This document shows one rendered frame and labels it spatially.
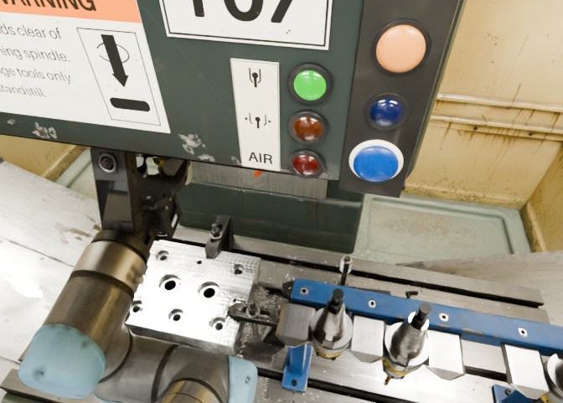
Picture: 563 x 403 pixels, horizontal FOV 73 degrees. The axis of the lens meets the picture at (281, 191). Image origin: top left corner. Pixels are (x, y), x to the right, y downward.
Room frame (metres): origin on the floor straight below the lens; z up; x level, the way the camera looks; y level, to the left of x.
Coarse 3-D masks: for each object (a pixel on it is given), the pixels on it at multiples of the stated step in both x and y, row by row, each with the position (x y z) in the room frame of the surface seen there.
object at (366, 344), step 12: (360, 324) 0.27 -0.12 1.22; (372, 324) 0.27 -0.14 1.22; (384, 324) 0.27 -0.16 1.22; (360, 336) 0.25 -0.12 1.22; (372, 336) 0.25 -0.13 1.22; (384, 336) 0.25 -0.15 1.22; (360, 348) 0.23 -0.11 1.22; (372, 348) 0.23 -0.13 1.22; (384, 348) 0.23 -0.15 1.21; (360, 360) 0.22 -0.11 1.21; (372, 360) 0.22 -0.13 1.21
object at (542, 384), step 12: (504, 348) 0.23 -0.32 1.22; (516, 348) 0.23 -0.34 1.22; (528, 348) 0.23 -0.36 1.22; (504, 360) 0.21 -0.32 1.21; (516, 360) 0.21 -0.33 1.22; (528, 360) 0.21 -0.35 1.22; (540, 360) 0.21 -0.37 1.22; (516, 372) 0.20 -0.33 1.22; (528, 372) 0.20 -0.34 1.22; (540, 372) 0.20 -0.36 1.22; (516, 384) 0.18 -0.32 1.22; (528, 384) 0.18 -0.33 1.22; (540, 384) 0.18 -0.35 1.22; (528, 396) 0.17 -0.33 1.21; (540, 396) 0.17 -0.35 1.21
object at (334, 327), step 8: (328, 304) 0.26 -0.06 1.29; (328, 312) 0.25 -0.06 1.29; (336, 312) 0.25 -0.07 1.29; (344, 312) 0.25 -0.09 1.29; (320, 320) 0.26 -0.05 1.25; (328, 320) 0.25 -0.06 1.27; (336, 320) 0.25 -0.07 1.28; (344, 320) 0.25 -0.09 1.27; (320, 328) 0.25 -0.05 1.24; (328, 328) 0.25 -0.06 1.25; (336, 328) 0.24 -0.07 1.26; (344, 328) 0.25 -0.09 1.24; (328, 336) 0.24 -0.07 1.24; (336, 336) 0.24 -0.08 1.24
